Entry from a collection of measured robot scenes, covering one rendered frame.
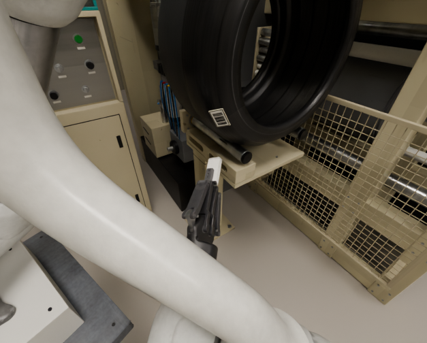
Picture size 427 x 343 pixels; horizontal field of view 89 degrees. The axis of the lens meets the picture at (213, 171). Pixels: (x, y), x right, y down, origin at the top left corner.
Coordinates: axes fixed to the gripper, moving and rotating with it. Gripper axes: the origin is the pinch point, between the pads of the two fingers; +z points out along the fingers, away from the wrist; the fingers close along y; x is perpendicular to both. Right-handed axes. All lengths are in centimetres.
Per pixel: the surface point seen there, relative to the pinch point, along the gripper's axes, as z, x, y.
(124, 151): 37, -76, 29
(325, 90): 40, 26, 19
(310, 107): 35.6, 21.0, 20.6
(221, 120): 15.5, -0.1, -0.3
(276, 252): 5, -7, 114
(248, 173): 13.6, -0.2, 24.5
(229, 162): 15.6, -5.7, 19.6
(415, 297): -8, 65, 136
